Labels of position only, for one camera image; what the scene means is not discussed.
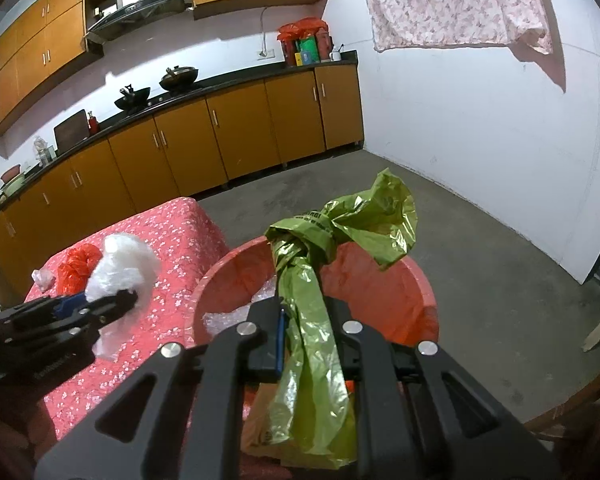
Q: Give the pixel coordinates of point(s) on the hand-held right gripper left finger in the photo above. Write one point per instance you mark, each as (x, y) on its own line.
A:
(279, 340)

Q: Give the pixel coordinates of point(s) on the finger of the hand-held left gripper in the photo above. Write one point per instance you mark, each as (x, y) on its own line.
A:
(115, 305)
(65, 305)

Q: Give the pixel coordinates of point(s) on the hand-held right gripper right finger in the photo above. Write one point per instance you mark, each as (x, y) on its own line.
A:
(345, 350)

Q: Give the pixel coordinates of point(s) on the olive green plastic bag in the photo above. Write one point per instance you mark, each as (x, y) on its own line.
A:
(305, 310)

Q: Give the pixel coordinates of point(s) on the white plastic bag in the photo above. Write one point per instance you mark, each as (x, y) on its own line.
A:
(125, 265)

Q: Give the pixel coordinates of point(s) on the red plastic basin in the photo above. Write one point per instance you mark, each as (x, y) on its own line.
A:
(380, 300)

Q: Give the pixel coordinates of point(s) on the small clear plastic bag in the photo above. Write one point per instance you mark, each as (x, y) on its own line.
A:
(42, 279)

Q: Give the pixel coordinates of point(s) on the small orange plastic bag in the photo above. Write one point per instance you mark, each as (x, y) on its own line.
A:
(75, 270)

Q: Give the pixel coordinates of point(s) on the bubble wrap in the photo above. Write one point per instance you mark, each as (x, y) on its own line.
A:
(225, 322)

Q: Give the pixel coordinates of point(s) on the red floral tablecloth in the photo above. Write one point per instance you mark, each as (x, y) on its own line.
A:
(180, 240)

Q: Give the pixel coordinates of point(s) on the yellow translucent plastic bag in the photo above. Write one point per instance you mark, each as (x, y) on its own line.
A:
(260, 430)

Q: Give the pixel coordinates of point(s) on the pale green basin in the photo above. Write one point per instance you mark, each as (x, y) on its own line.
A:
(14, 186)

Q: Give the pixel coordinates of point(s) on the red bowl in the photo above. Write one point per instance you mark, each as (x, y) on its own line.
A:
(11, 174)

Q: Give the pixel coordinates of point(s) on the glass jar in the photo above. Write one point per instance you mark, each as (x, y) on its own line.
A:
(42, 151)

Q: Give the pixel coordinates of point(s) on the dark cutting board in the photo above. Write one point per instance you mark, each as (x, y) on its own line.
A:
(71, 130)

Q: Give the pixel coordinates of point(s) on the red bottle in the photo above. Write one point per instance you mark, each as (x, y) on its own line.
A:
(93, 124)

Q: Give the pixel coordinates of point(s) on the orange base cabinets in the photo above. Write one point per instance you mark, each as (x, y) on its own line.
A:
(240, 130)

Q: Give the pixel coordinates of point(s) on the black wok with lid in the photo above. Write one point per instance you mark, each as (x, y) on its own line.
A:
(179, 77)

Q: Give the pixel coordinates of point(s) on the wooden chair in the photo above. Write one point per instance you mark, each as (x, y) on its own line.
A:
(580, 410)

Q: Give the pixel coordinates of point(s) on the black countertop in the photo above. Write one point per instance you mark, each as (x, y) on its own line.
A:
(240, 77)

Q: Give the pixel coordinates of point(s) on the red box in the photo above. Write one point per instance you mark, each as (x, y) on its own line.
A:
(289, 52)

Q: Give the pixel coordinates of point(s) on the green canister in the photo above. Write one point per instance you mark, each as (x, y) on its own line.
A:
(308, 51)

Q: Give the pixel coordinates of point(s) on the white mug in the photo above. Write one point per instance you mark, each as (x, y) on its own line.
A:
(335, 55)

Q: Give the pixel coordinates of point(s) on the range hood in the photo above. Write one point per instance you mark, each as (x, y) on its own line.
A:
(140, 12)

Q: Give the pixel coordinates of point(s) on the red canister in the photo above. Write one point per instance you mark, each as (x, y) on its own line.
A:
(324, 45)

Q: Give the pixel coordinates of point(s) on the orange bag on canisters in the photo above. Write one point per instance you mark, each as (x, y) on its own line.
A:
(302, 27)

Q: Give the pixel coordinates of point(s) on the pink floral hanging sheet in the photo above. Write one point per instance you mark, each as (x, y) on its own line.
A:
(445, 0)

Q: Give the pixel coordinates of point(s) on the wall socket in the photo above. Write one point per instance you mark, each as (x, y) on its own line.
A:
(266, 53)

